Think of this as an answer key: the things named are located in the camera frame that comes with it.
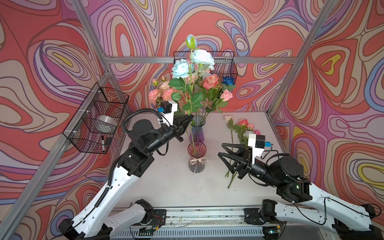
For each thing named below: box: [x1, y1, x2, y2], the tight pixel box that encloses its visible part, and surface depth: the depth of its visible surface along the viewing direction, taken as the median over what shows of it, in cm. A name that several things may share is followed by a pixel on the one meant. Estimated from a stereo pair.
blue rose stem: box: [222, 76, 237, 92], surface depth 78 cm
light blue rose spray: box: [169, 34, 215, 157], surface depth 43 cm
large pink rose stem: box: [202, 74, 220, 115], surface depth 74 cm
